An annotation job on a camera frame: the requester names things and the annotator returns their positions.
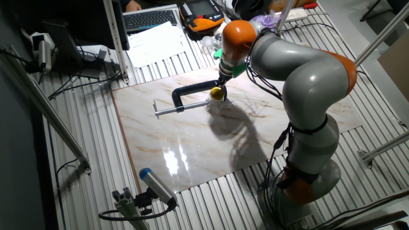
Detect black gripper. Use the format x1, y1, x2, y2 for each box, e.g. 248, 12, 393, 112
217, 70, 233, 89

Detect gold metal jar lid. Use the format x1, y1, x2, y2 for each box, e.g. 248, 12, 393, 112
209, 86, 226, 103

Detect person's forearm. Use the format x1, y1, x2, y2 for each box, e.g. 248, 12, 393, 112
125, 0, 143, 13

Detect clear glass jar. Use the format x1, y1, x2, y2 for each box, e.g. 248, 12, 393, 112
205, 91, 227, 109

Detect black metal C-clamp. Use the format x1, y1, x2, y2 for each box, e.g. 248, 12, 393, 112
152, 79, 228, 121

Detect translucent plastic cup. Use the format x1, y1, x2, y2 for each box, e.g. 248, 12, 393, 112
201, 35, 215, 56

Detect white plastic bottle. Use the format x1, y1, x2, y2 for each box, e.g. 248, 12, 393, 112
213, 22, 229, 36

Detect orange and black teach pendant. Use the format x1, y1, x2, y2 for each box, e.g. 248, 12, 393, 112
178, 0, 226, 33

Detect marble pattern board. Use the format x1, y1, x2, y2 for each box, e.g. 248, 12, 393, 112
111, 65, 364, 194

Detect purple plastic bag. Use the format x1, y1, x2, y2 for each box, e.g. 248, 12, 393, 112
249, 11, 282, 30

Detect printed white paper sheets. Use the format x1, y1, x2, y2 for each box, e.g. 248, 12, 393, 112
127, 21, 187, 69

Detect black round spool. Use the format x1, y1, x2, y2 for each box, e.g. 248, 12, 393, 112
231, 0, 273, 22

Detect silver pole with base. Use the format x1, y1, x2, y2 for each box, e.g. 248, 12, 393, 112
275, 0, 297, 33

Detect black computer keyboard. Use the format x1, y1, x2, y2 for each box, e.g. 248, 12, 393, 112
123, 9, 178, 33

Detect white power strip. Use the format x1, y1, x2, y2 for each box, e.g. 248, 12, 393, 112
274, 8, 309, 24

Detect black computer monitor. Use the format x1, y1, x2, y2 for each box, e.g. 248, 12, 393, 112
72, 0, 130, 52

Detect brown cardboard sheet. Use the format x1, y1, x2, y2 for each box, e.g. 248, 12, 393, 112
376, 37, 409, 104

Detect long diagonal aluminium beam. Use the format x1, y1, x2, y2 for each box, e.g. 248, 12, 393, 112
0, 44, 93, 175

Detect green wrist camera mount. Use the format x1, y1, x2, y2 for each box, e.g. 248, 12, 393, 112
213, 47, 248, 79

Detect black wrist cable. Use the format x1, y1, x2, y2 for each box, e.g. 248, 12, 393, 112
244, 30, 284, 102

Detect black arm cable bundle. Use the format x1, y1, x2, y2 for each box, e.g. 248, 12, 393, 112
260, 123, 293, 230

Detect upright aluminium frame profile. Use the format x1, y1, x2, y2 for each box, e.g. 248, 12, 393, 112
102, 0, 130, 85

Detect silver camera with blue cap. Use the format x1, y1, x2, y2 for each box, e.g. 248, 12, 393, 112
139, 167, 179, 209

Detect short aluminium profile post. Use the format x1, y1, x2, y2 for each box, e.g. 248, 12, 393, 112
111, 187, 151, 230

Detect black camera cable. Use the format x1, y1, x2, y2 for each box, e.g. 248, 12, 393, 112
98, 204, 175, 222

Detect grey camera on stand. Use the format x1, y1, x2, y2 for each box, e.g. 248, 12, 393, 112
30, 31, 56, 73

